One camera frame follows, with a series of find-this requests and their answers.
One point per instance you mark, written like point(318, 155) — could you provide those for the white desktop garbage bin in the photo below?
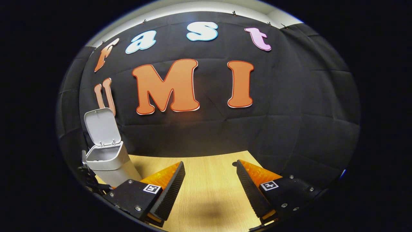
point(103, 129)

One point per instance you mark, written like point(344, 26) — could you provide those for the wooden desktop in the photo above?
point(209, 180)

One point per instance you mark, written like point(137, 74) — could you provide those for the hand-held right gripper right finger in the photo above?
point(251, 190)

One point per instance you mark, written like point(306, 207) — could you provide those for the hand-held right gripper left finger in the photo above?
point(170, 190)

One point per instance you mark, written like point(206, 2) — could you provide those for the black backdrop cloth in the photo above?
point(283, 96)

